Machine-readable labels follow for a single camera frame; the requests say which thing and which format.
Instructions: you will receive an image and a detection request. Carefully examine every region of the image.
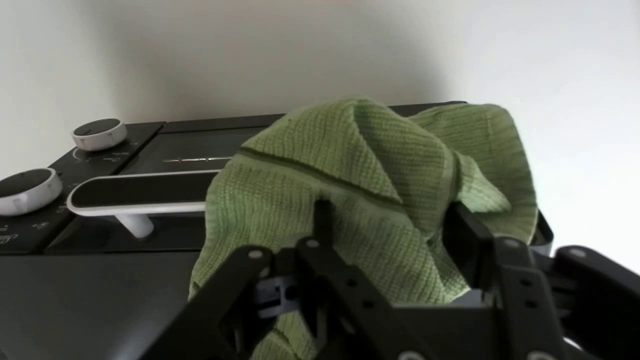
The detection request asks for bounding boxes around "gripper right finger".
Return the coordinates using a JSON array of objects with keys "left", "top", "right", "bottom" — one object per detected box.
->
[{"left": 444, "top": 202, "right": 640, "bottom": 360}]

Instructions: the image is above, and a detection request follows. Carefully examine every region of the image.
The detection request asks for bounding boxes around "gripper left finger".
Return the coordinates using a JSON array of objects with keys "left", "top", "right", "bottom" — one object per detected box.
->
[{"left": 141, "top": 199, "right": 401, "bottom": 360}]

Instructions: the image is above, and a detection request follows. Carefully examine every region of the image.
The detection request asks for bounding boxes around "green waffle towel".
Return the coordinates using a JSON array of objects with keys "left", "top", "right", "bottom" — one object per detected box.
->
[{"left": 188, "top": 97, "right": 539, "bottom": 360}]

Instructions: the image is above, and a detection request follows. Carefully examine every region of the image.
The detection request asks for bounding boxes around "toaster oven door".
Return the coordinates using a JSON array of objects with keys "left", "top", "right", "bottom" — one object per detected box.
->
[{"left": 45, "top": 101, "right": 555, "bottom": 255}]

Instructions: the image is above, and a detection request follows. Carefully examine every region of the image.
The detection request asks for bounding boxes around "black toaster oven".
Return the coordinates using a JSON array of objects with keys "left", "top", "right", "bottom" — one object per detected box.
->
[{"left": 0, "top": 101, "right": 555, "bottom": 360}]

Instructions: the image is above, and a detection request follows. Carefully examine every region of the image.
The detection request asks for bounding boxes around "silver black oven knob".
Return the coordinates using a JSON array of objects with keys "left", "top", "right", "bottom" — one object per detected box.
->
[
  {"left": 72, "top": 118, "right": 128, "bottom": 152},
  {"left": 0, "top": 168, "right": 64, "bottom": 217}
]

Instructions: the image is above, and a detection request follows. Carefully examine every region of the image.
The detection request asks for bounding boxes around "silver oven door handle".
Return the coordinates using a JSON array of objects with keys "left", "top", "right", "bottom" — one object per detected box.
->
[{"left": 66, "top": 170, "right": 222, "bottom": 239}]

